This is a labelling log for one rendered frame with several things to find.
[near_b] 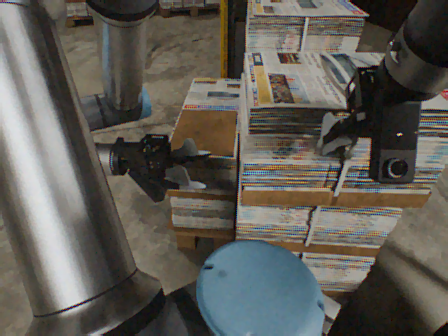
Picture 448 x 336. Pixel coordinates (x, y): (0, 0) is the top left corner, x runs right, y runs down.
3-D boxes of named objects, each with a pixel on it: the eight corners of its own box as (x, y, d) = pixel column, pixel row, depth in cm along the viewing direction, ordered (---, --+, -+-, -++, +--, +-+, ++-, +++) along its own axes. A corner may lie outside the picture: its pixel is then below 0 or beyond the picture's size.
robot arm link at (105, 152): (97, 182, 68) (110, 160, 74) (117, 183, 67) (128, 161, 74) (88, 156, 63) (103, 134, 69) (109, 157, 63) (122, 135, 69)
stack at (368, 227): (228, 339, 119) (235, 188, 67) (239, 160, 209) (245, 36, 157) (327, 347, 117) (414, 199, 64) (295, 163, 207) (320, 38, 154)
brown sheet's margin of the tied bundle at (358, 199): (346, 207, 62) (352, 192, 59) (316, 131, 84) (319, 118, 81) (424, 209, 61) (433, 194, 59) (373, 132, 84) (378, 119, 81)
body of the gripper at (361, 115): (392, 94, 45) (445, 31, 34) (400, 146, 42) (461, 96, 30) (341, 92, 45) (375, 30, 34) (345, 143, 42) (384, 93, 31)
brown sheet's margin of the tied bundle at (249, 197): (240, 204, 62) (241, 189, 60) (238, 130, 85) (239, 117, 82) (317, 206, 62) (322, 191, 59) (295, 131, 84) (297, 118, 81)
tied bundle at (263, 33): (244, 84, 111) (247, 16, 96) (244, 56, 133) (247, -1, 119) (347, 87, 109) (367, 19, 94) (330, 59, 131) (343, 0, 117)
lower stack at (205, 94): (176, 249, 152) (161, 155, 115) (197, 158, 211) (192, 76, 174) (234, 254, 150) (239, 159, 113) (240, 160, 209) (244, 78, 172)
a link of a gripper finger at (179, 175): (196, 177, 58) (159, 162, 62) (198, 198, 62) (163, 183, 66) (205, 168, 60) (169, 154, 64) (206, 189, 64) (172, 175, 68)
